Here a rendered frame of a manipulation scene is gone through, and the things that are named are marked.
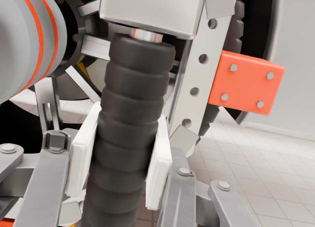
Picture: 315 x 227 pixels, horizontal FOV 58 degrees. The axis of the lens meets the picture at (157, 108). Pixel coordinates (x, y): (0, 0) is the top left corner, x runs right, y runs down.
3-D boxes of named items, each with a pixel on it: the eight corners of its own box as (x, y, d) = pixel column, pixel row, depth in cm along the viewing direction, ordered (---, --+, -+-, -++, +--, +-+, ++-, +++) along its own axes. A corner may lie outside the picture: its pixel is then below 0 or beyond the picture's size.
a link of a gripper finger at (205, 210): (171, 194, 12) (236, 205, 13) (165, 144, 17) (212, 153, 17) (163, 222, 13) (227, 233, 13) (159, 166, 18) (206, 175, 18)
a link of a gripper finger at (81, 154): (78, 199, 14) (63, 196, 14) (99, 140, 21) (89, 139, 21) (87, 145, 13) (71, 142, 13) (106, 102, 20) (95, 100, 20)
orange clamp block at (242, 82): (197, 90, 45) (251, 101, 46) (207, 104, 38) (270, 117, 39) (209, 46, 43) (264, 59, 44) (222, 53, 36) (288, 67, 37)
